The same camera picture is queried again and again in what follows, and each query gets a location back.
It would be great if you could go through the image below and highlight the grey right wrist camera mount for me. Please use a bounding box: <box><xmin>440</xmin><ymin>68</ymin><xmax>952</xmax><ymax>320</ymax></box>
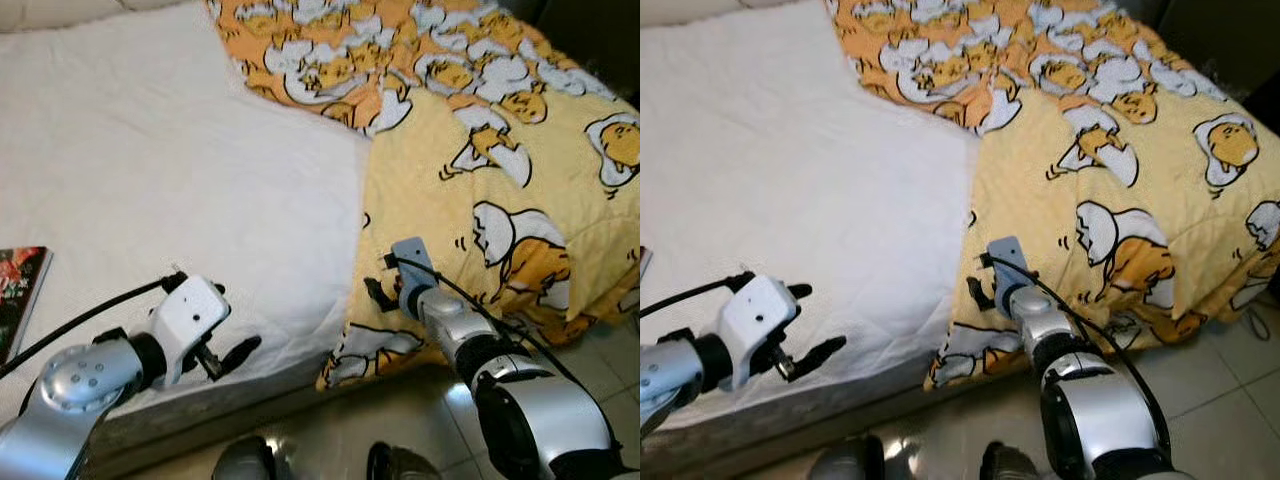
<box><xmin>385</xmin><ymin>237</ymin><xmax>441</xmax><ymax>321</ymax></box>
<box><xmin>985</xmin><ymin>236</ymin><xmax>1037</xmax><ymax>321</ymax></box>

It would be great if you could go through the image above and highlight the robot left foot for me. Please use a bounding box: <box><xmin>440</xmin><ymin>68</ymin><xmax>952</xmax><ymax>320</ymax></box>
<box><xmin>808</xmin><ymin>435</ymin><xmax>886</xmax><ymax>480</ymax></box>
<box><xmin>212</xmin><ymin>435</ymin><xmax>279</xmax><ymax>480</ymax></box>

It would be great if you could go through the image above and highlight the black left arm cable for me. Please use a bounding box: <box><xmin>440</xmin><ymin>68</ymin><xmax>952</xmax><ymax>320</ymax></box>
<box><xmin>640</xmin><ymin>270</ymin><xmax>757</xmax><ymax>321</ymax></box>
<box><xmin>0</xmin><ymin>270</ymin><xmax>189</xmax><ymax>379</ymax></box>

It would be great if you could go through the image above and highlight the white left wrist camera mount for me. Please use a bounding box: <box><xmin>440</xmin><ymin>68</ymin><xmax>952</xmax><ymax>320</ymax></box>
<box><xmin>718</xmin><ymin>275</ymin><xmax>801</xmax><ymax>391</ymax></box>
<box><xmin>148</xmin><ymin>275</ymin><xmax>231</xmax><ymax>389</ymax></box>

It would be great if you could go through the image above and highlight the yellow egg cartoon blanket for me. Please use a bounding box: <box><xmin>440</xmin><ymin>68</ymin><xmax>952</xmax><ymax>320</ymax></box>
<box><xmin>825</xmin><ymin>0</ymin><xmax>1280</xmax><ymax>393</ymax></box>
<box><xmin>205</xmin><ymin>0</ymin><xmax>641</xmax><ymax>393</ymax></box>

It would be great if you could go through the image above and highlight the dark book with red cover art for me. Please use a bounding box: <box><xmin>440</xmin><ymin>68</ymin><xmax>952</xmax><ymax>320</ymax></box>
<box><xmin>0</xmin><ymin>246</ymin><xmax>53</xmax><ymax>367</ymax></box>

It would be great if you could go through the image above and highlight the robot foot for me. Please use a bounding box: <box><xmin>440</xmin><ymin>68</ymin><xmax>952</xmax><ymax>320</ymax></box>
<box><xmin>980</xmin><ymin>440</ymin><xmax>1051</xmax><ymax>480</ymax></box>
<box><xmin>212</xmin><ymin>435</ymin><xmax>279</xmax><ymax>480</ymax></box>
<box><xmin>365</xmin><ymin>440</ymin><xmax>441</xmax><ymax>480</ymax></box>
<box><xmin>808</xmin><ymin>435</ymin><xmax>886</xmax><ymax>480</ymax></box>

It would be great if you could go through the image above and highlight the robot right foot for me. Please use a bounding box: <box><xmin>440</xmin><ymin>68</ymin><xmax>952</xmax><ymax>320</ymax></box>
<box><xmin>365</xmin><ymin>440</ymin><xmax>441</xmax><ymax>480</ymax></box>
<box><xmin>980</xmin><ymin>440</ymin><xmax>1051</xmax><ymax>480</ymax></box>

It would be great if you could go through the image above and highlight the white quilted mattress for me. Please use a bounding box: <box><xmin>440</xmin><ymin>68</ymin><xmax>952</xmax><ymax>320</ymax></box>
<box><xmin>640</xmin><ymin>0</ymin><xmax>981</xmax><ymax>433</ymax></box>
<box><xmin>0</xmin><ymin>0</ymin><xmax>373</xmax><ymax>423</ymax></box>

